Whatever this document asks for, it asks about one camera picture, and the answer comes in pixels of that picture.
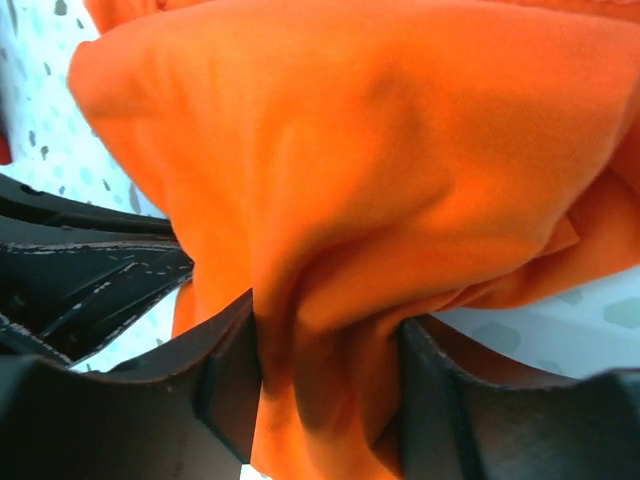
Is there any red t-shirt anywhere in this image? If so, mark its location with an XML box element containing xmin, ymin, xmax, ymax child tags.
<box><xmin>0</xmin><ymin>136</ymin><xmax>12</xmax><ymax>166</ymax></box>

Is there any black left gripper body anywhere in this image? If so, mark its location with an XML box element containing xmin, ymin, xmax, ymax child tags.
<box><xmin>1</xmin><ymin>176</ymin><xmax>193</xmax><ymax>365</ymax></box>

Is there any orange t-shirt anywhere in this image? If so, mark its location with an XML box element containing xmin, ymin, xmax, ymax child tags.
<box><xmin>69</xmin><ymin>1</ymin><xmax>639</xmax><ymax>479</ymax></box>

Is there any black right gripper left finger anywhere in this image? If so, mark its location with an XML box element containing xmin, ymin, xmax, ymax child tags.
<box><xmin>1</xmin><ymin>293</ymin><xmax>261</xmax><ymax>479</ymax></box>

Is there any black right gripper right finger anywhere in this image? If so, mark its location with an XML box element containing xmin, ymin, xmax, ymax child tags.
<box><xmin>398</xmin><ymin>317</ymin><xmax>639</xmax><ymax>479</ymax></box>

